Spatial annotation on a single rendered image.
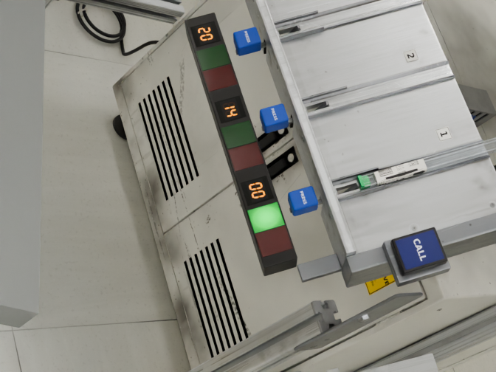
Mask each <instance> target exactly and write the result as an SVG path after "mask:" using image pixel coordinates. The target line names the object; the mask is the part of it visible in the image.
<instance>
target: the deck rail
mask: <svg viewBox="0 0 496 372"><path fill-rule="evenodd" d="M436 231H437V233H438V237H439V238H440V241H441V244H442V246H443V248H444V251H445V253H446V256H447V257H448V258H450V257H452V256H455V255H460V254H463V253H465V252H470V251H472V250H475V249H480V248H482V247H487V246H489V245H493V244H496V213H492V214H489V215H486V216H482V217H479V218H475V219H472V220H469V221H465V222H462V223H459V224H455V225H452V226H449V227H445V228H442V229H439V230H436ZM388 275H392V272H391V270H390V266H389V264H388V260H387V258H386V256H385V253H384V250H383V248H382V247H377V248H375V249H370V250H367V251H364V252H360V253H357V254H355V255H350V256H347V257H346V259H345V263H344V266H343V269H342V276H343V279H344V281H345V285H346V287H347V288H349V287H352V286H356V285H359V284H362V283H366V282H369V281H372V280H376V279H379V278H383V277H386V276H388Z"/></svg>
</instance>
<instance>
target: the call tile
mask: <svg viewBox="0 0 496 372"><path fill-rule="evenodd" d="M430 230H434V233H435V236H436V238H437V240H438V243H439V245H440V248H441V251H442V252H443V255H444V259H441V260H439V261H434V262H432V263H427V264H425V265H422V266H417V267H415V268H412V269H408V270H406V269H405V267H404V264H403V261H402V258H401V255H400V254H399V251H398V248H397V246H396V242H395V241H397V240H400V239H403V238H407V237H410V236H413V235H417V234H420V233H425V232H427V231H430ZM390 244H391V246H392V249H393V252H394V255H395V256H396V260H397V262H398V265H399V268H400V270H401V272H402V275H403V276H405V275H410V274H413V273H415V272H420V271H422V270H425V269H429V268H433V267H435V266H440V265H442V264H445V263H446V262H447V261H448V259H447V256H446V254H445V251H444V248H443V247H442V244H441V241H440V239H439V237H438V233H437V232H436V229H435V228H434V227H432V228H429V229H426V230H422V231H419V232H415V233H412V234H409V235H405V236H402V237H399V238H394V239H392V240H391V243H390Z"/></svg>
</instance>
